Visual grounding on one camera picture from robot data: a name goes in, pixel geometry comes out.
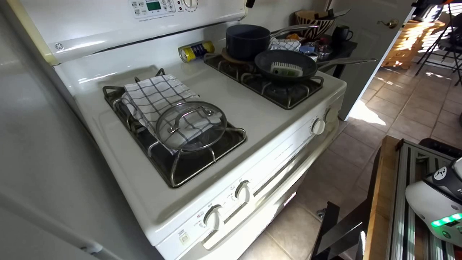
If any dark blue cooking pot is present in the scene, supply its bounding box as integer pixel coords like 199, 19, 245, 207
223, 24, 290, 63

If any glass pot lid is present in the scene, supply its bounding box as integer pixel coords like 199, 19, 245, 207
154, 100, 228, 155

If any white gas stove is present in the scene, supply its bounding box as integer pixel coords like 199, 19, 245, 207
8, 0, 347, 260

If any white stove knob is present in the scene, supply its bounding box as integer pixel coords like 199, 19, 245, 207
310, 118, 326, 136
233, 180, 251, 204
202, 204, 223, 229
323, 106, 337, 125

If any black burner grate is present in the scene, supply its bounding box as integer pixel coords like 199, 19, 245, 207
203, 53, 324, 112

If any checkered dish towel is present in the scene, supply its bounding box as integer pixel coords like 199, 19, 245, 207
119, 74, 217, 147

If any yellow blue spray can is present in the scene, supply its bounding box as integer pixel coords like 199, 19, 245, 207
177, 41, 216, 64

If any black frying pan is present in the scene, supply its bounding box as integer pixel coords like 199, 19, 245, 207
252, 50, 376, 83

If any white blue kitchen cloth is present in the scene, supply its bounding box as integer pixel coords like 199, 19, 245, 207
266, 37, 303, 53

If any colourful snack package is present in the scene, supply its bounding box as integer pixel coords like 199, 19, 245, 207
300, 41, 333, 58

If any zebra pattern bowl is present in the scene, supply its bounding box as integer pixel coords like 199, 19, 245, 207
292, 9, 336, 41

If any black metal stand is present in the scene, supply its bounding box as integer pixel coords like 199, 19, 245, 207
308, 201, 373, 260

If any dark side table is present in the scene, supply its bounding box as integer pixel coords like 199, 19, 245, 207
287, 28, 359, 79

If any black mug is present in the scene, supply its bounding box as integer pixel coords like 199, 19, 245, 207
330, 25, 355, 45

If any grey door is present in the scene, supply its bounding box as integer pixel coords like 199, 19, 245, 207
330, 0, 415, 122

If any wooden cart board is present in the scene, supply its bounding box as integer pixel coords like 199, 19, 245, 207
363, 136, 404, 260

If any white refrigerator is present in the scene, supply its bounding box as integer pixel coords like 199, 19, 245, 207
0, 0, 160, 260

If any black chair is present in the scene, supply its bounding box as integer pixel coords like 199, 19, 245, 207
412, 0, 462, 89

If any burner grate with wire arms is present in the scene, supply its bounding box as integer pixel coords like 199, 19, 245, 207
100, 67, 248, 190

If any aluminium rail frame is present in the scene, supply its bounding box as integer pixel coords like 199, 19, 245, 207
391, 139, 462, 260

